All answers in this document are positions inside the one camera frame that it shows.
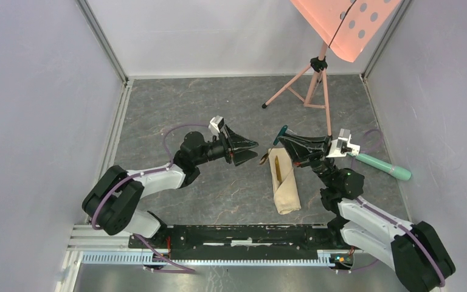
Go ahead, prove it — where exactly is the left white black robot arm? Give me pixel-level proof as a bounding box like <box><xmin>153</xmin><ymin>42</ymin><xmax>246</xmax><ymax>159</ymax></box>
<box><xmin>81</xmin><ymin>125</ymin><xmax>258</xmax><ymax>248</ymax></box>

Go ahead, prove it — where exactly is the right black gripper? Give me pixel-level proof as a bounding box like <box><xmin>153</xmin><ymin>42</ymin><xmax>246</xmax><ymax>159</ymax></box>
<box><xmin>278</xmin><ymin>132</ymin><xmax>337</xmax><ymax>189</ymax></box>

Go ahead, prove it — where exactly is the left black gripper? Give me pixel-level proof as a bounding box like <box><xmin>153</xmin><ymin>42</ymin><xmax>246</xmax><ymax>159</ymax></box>
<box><xmin>194</xmin><ymin>124</ymin><xmax>258</xmax><ymax>167</ymax></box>

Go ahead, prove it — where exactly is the white slotted cable duct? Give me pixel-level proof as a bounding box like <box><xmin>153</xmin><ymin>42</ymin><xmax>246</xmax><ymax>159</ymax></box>
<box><xmin>81</xmin><ymin>251</ymin><xmax>334</xmax><ymax>268</ymax></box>

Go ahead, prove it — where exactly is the beige cloth napkin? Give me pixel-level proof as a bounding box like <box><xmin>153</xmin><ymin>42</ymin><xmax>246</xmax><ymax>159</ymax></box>
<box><xmin>268</xmin><ymin>148</ymin><xmax>301</xmax><ymax>215</ymax></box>

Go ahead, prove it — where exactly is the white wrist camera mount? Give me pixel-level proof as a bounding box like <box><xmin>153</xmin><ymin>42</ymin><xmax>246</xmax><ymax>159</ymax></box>
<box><xmin>208</xmin><ymin>115</ymin><xmax>224</xmax><ymax>137</ymax></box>
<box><xmin>326</xmin><ymin>128</ymin><xmax>361</xmax><ymax>158</ymax></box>

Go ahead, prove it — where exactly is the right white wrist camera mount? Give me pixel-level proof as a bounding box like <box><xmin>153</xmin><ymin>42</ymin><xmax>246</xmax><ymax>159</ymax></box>
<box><xmin>326</xmin><ymin>128</ymin><xmax>361</xmax><ymax>158</ymax></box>

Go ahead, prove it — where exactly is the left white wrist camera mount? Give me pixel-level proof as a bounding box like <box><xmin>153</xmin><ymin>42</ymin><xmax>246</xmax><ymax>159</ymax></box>
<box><xmin>208</xmin><ymin>115</ymin><xmax>224</xmax><ymax>137</ymax></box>

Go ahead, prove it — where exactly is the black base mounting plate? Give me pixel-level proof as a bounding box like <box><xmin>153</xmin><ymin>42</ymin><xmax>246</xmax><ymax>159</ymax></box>
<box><xmin>147</xmin><ymin>224</ymin><xmax>358</xmax><ymax>260</ymax></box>

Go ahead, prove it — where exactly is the purple cable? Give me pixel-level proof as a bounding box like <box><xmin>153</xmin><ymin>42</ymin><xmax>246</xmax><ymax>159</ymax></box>
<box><xmin>336</xmin><ymin>128</ymin><xmax>447</xmax><ymax>288</ymax></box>
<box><xmin>91</xmin><ymin>123</ymin><xmax>212</xmax><ymax>275</ymax></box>

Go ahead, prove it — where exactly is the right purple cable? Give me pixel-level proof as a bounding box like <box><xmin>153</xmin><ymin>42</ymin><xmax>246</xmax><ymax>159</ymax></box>
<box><xmin>336</xmin><ymin>128</ymin><xmax>447</xmax><ymax>288</ymax></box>

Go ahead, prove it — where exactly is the gold spoon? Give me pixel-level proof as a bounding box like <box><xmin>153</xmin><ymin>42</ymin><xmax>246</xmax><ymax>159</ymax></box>
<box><xmin>259</xmin><ymin>125</ymin><xmax>288</xmax><ymax>165</ymax></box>

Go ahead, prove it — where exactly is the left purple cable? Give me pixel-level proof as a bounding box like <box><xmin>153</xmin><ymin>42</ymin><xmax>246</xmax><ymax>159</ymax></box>
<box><xmin>91</xmin><ymin>123</ymin><xmax>212</xmax><ymax>275</ymax></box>

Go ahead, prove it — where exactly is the pink music stand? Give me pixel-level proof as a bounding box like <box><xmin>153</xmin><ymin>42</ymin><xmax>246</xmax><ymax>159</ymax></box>
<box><xmin>261</xmin><ymin>0</ymin><xmax>400</xmax><ymax>136</ymax></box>

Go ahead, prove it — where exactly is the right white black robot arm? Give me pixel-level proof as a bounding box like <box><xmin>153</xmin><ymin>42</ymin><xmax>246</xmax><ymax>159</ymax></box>
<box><xmin>276</xmin><ymin>129</ymin><xmax>456</xmax><ymax>291</ymax></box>

